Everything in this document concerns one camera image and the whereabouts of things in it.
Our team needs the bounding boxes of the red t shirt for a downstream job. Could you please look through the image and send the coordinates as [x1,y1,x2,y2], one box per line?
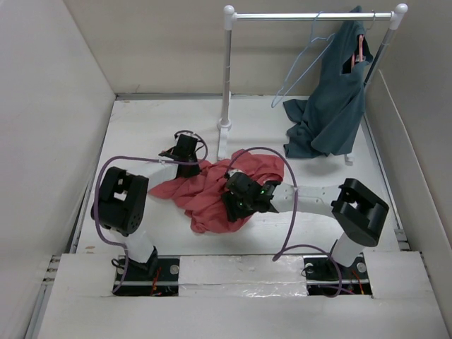
[148,153,285,234]

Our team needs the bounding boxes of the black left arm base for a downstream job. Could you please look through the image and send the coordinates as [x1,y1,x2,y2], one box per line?
[112,256,180,297]

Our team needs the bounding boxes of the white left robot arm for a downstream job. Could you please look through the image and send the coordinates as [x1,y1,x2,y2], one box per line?
[91,130,208,280]

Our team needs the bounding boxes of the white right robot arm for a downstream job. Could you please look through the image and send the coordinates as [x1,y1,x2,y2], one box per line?
[221,169,389,278]

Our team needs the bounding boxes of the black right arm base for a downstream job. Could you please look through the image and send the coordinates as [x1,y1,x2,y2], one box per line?
[302,254,372,297]

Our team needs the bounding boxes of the teal t shirt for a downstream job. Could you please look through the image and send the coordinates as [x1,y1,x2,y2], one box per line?
[283,20,374,159]

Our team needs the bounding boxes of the pink hanger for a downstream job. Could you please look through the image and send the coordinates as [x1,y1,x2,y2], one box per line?
[350,35,366,69]

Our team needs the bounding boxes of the white clothes rack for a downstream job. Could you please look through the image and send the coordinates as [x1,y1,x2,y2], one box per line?
[215,3,409,166]

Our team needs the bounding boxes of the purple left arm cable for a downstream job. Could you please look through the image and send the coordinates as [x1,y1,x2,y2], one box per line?
[91,129,209,294]

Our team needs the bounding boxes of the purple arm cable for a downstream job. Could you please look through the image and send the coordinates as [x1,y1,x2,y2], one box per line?
[224,147,350,299]
[91,129,209,294]

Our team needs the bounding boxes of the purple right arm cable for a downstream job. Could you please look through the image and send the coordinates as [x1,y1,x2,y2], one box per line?
[224,147,350,299]

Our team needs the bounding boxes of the light blue wire hanger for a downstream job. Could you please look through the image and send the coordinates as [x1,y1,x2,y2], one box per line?
[270,11,336,109]

